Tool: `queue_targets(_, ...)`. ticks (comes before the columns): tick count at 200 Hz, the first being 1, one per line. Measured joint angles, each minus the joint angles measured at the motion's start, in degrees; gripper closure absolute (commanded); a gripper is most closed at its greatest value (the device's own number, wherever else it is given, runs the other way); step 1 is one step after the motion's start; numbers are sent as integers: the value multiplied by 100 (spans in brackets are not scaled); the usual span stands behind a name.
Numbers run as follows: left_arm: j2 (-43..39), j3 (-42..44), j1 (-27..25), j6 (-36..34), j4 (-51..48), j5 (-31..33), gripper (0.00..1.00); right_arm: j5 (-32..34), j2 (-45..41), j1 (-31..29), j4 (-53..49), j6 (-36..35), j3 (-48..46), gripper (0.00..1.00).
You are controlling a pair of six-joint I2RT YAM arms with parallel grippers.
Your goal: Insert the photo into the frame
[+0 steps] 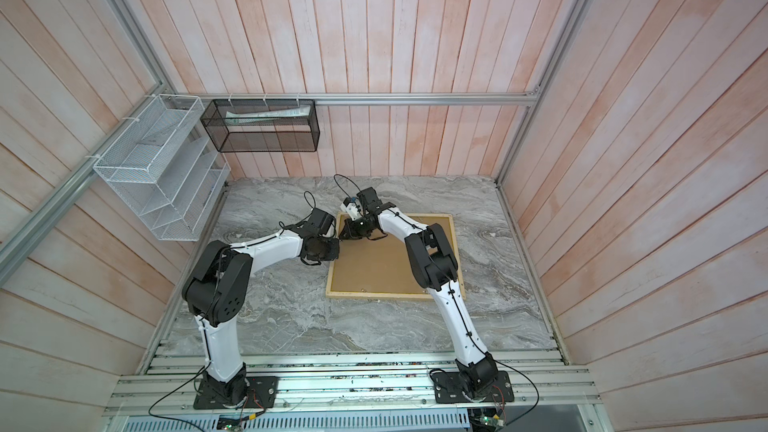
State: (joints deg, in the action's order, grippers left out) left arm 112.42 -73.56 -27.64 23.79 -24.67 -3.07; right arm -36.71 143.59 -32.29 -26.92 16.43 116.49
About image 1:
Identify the aluminium wall rail frame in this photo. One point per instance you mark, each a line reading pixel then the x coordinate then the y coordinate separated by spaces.
pixel 71 73

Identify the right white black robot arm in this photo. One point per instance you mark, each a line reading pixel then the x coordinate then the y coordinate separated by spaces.
pixel 435 268

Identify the aluminium slotted base rails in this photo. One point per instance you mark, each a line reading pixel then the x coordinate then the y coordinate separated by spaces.
pixel 530 379

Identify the black wire mesh basket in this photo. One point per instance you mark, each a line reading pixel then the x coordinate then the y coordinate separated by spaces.
pixel 231 140

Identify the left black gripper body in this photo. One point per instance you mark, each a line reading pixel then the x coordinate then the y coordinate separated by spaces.
pixel 326 251

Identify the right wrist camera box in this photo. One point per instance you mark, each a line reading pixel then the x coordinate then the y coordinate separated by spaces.
pixel 369 201

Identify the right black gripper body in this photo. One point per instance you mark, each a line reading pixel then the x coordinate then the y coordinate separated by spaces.
pixel 358 229

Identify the white wire mesh shelf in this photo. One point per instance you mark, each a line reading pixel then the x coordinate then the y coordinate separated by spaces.
pixel 167 174

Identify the paper sheet inside black basket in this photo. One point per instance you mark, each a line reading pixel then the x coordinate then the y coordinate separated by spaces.
pixel 257 119

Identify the brown cardboard backing board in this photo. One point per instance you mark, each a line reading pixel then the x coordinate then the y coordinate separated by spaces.
pixel 372 264

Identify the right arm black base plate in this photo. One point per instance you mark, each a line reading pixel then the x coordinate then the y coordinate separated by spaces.
pixel 454 388

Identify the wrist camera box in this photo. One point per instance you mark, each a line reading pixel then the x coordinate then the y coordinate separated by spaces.
pixel 319 223
pixel 369 201

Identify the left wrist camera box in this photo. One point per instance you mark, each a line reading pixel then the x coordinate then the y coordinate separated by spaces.
pixel 319 223

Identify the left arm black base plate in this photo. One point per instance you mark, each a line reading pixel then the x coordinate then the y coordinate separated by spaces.
pixel 252 391

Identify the light wooden picture frame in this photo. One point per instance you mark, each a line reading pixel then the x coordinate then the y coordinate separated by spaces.
pixel 360 296

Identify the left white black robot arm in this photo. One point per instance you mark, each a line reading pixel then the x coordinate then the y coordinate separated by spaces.
pixel 216 288

